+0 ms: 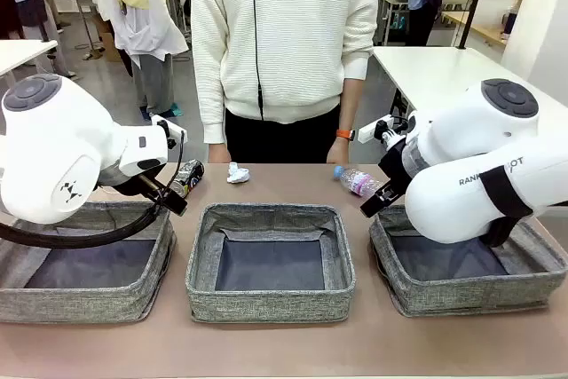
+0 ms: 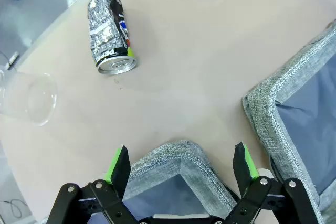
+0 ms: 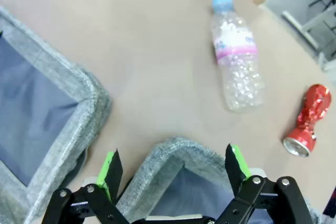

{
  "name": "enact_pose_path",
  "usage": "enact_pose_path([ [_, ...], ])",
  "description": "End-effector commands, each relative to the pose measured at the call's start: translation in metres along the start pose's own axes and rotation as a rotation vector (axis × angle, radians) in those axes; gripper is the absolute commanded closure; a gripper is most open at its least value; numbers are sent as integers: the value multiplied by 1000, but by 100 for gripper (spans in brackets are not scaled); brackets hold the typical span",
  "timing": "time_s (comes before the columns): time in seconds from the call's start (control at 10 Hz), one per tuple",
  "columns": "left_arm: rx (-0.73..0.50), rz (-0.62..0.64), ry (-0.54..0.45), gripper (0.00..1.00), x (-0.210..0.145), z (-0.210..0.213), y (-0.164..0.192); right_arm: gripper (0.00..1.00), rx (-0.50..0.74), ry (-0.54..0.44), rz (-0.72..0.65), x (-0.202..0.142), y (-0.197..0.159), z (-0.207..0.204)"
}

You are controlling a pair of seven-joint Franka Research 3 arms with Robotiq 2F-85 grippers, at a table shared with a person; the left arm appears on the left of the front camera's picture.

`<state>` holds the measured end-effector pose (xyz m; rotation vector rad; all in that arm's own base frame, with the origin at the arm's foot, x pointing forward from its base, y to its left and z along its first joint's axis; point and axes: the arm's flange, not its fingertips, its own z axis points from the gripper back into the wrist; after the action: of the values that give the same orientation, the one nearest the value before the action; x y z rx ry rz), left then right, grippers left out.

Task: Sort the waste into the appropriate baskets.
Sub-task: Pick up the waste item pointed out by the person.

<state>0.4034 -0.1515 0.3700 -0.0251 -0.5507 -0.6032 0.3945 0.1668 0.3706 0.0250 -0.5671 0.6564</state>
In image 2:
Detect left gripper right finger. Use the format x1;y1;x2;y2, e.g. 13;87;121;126
224;141;324;224

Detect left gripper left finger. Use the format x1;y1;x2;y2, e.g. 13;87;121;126
48;144;138;224

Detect clear plastic cup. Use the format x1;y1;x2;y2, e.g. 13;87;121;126
0;69;58;127

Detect grey fabric basket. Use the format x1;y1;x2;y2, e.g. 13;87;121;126
122;140;240;216
241;19;336;224

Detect black silver Pepsi can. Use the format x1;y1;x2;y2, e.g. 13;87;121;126
87;0;138;76

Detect thin black floor cable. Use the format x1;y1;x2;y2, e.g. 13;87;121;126
3;198;27;217

